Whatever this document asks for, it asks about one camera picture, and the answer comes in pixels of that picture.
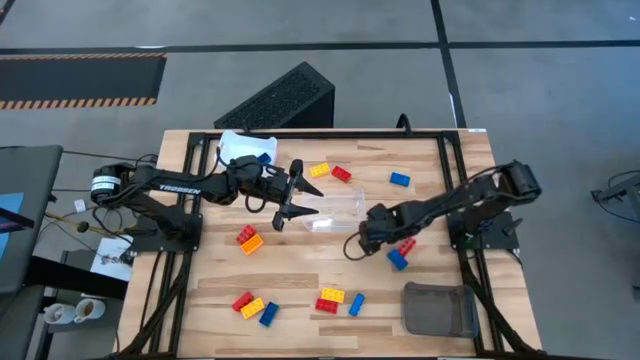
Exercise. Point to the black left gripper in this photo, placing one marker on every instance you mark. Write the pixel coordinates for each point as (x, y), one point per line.
(265, 182)

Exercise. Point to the white plastic bin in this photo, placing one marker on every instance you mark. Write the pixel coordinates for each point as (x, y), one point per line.
(240, 145)

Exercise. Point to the red toy brick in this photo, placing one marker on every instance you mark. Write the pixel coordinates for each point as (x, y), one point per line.
(246, 234)
(243, 301)
(326, 306)
(341, 174)
(407, 246)

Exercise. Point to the blue toy brick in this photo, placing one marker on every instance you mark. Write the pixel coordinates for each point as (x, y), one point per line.
(357, 304)
(269, 314)
(397, 260)
(400, 179)
(263, 158)

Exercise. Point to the blue sheet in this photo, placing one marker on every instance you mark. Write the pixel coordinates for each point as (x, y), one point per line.
(7, 205)

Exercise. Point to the black computer tower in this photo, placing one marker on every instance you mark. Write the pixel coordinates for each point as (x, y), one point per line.
(280, 100)

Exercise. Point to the white paper sheet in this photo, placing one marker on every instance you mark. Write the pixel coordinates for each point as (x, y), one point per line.
(112, 260)

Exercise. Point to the clear plastic bin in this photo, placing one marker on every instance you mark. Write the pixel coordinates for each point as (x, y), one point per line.
(345, 210)

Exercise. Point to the yellow toy brick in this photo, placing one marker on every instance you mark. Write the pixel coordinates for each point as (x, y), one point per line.
(252, 244)
(252, 308)
(332, 295)
(320, 170)

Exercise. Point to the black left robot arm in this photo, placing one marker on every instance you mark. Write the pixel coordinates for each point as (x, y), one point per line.
(175, 187)

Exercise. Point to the black hazard-striped floor mat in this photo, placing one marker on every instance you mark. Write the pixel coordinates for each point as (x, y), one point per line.
(75, 80)

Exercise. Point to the dark grey plastic bin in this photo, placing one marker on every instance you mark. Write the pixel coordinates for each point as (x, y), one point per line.
(440, 310)

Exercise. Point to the black aluminium table frame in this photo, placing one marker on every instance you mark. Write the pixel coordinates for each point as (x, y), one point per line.
(350, 134)

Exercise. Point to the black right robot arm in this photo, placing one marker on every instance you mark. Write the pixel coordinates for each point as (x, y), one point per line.
(450, 200)

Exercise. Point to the white cup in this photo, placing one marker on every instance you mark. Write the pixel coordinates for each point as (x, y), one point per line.
(90, 310)
(57, 313)

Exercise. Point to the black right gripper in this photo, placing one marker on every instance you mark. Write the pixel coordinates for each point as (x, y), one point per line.
(377, 227)

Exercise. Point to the small white tag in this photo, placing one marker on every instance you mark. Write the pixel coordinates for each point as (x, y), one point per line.
(80, 205)

